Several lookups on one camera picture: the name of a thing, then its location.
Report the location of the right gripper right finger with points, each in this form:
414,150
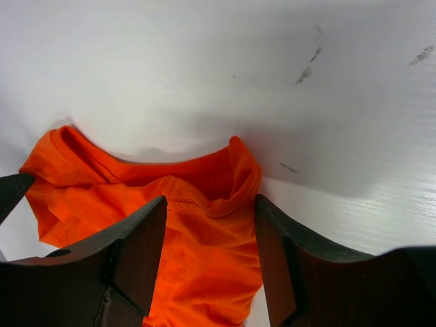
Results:
310,280

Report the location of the orange t shirt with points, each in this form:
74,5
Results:
209,270

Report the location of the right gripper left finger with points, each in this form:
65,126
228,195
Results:
107,279

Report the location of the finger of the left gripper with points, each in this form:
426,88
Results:
12,190

